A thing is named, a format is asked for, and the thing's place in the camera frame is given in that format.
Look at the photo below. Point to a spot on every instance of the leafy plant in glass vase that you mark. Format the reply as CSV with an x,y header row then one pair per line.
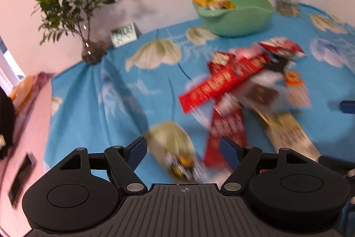
x,y
90,55

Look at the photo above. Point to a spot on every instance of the orange round object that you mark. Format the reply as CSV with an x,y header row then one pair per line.
x,y
23,89

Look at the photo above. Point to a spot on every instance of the long red strip packet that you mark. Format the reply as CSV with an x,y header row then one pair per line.
x,y
227,123

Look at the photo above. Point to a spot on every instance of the blue floral tablecloth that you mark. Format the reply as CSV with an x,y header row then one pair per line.
x,y
83,114

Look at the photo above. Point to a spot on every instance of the red bar packet gold print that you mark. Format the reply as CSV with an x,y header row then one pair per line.
x,y
216,84

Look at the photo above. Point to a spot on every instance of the white pink snack packet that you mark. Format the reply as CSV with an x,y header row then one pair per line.
x,y
270,78

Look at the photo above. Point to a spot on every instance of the pink yellow snack packet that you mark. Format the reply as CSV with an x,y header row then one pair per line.
x,y
260,94

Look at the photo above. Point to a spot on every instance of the small digital clock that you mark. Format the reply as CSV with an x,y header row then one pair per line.
x,y
123,34

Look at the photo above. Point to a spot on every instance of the yellow black small packet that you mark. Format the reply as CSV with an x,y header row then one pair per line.
x,y
183,164

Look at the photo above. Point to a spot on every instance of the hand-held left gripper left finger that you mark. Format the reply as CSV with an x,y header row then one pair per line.
x,y
137,151

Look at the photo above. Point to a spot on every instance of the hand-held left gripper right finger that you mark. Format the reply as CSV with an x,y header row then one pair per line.
x,y
229,151

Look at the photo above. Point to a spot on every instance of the green bowl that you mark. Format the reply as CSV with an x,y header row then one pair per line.
x,y
235,20

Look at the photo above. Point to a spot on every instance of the red white snack bag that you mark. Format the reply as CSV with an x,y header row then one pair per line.
x,y
283,46

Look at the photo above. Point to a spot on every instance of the pink cloth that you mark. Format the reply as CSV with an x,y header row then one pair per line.
x,y
33,131

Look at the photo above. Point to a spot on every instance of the black cracker packet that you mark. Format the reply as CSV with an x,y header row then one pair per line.
x,y
277,66

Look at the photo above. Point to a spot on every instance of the red packet white characters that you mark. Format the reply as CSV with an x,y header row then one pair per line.
x,y
220,59

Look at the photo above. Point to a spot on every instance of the orange small snack packet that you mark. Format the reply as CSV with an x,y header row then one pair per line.
x,y
294,78

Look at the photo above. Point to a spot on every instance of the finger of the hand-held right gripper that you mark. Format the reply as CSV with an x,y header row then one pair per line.
x,y
349,107
337,163

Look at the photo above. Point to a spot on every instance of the pink peach snack packet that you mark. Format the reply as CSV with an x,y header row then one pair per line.
x,y
245,51

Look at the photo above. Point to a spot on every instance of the dark black object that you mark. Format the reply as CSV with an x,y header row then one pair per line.
x,y
6,120

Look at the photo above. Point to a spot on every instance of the beige milk tea packet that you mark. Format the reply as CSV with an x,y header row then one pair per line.
x,y
291,137

